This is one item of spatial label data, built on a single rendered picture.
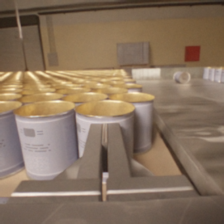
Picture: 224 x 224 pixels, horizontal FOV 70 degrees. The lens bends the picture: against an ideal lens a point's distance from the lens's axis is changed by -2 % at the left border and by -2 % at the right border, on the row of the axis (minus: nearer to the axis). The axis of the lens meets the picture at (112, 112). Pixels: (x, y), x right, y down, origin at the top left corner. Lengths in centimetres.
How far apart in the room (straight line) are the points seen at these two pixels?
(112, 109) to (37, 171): 12
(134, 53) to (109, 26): 250
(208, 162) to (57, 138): 20
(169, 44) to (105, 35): 340
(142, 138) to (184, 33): 979
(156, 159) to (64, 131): 13
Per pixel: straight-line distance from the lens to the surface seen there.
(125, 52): 762
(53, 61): 974
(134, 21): 951
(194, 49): 989
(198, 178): 27
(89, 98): 28
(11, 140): 22
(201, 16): 1044
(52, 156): 19
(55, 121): 17
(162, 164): 23
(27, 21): 1018
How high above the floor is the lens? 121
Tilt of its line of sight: 17 degrees down
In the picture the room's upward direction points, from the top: 3 degrees counter-clockwise
